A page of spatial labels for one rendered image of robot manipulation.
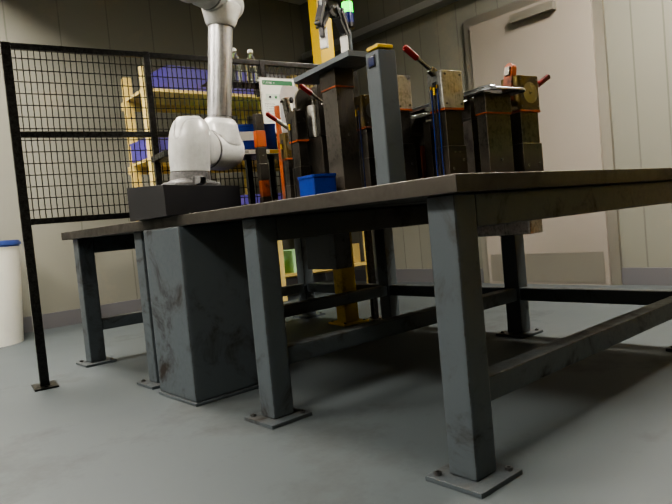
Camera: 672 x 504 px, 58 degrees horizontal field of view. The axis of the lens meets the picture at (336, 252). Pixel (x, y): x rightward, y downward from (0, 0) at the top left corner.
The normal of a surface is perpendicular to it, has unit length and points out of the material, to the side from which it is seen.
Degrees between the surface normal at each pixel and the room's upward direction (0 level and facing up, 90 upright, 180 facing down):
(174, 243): 90
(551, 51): 90
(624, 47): 90
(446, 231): 90
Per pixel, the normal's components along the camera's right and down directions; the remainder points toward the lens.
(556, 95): -0.74, 0.10
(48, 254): 0.66, -0.03
